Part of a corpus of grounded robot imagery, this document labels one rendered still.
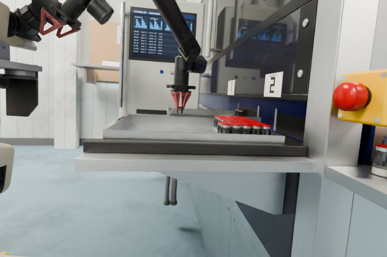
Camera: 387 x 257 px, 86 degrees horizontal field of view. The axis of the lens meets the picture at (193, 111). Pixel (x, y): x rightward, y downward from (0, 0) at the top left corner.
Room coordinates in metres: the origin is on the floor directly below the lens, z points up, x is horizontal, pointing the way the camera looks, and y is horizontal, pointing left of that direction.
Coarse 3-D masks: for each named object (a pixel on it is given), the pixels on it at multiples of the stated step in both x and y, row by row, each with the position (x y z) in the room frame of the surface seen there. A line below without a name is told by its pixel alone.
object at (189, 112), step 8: (168, 112) 0.72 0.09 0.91; (176, 112) 0.97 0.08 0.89; (184, 112) 0.97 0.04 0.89; (192, 112) 0.98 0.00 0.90; (200, 112) 0.98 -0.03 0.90; (208, 112) 0.99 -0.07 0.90; (216, 112) 0.99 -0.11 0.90; (224, 112) 1.00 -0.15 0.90; (232, 112) 1.00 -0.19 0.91; (256, 120) 0.75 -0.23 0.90
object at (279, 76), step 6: (282, 72) 0.49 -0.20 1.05; (270, 78) 0.55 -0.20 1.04; (276, 78) 0.52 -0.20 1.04; (282, 78) 0.49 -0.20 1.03; (276, 84) 0.51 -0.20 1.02; (264, 90) 0.57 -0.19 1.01; (276, 90) 0.51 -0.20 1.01; (264, 96) 0.57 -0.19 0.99; (270, 96) 0.54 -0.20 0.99; (276, 96) 0.51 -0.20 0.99
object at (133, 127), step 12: (120, 120) 0.48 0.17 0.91; (132, 120) 0.61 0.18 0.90; (144, 120) 0.61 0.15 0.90; (156, 120) 0.62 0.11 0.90; (168, 120) 0.62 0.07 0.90; (180, 120) 0.63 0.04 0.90; (192, 120) 0.63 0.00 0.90; (204, 120) 0.64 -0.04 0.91; (108, 132) 0.36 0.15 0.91; (120, 132) 0.36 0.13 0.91; (132, 132) 0.36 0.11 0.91; (144, 132) 0.36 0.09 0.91; (156, 132) 0.37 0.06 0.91; (168, 132) 0.37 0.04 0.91; (180, 132) 0.37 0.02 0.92; (192, 132) 0.56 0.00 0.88; (204, 132) 0.57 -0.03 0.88
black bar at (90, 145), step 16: (96, 144) 0.33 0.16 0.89; (112, 144) 0.34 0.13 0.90; (128, 144) 0.34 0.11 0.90; (144, 144) 0.34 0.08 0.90; (160, 144) 0.35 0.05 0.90; (176, 144) 0.35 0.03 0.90; (192, 144) 0.36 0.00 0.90; (208, 144) 0.36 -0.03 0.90; (224, 144) 0.36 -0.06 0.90; (240, 144) 0.37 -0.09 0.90; (256, 144) 0.38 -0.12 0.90; (272, 144) 0.39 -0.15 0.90; (288, 144) 0.39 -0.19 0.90
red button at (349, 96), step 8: (336, 88) 0.29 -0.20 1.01; (344, 88) 0.28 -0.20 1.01; (352, 88) 0.27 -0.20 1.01; (360, 88) 0.27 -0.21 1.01; (336, 96) 0.29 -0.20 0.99; (344, 96) 0.28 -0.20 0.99; (352, 96) 0.27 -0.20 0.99; (360, 96) 0.26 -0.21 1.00; (336, 104) 0.29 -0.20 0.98; (344, 104) 0.28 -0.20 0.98; (352, 104) 0.27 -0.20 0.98; (360, 104) 0.27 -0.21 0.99
